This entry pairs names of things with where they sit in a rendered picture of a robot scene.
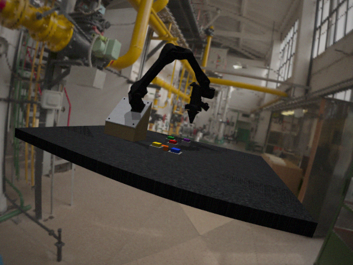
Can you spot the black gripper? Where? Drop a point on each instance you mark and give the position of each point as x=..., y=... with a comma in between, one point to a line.
x=193, y=108

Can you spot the yellow button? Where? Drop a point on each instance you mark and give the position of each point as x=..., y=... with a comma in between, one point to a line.
x=156, y=147

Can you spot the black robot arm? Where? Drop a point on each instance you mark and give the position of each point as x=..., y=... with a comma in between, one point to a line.
x=168, y=54

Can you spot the purple button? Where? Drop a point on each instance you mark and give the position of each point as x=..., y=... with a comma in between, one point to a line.
x=186, y=142

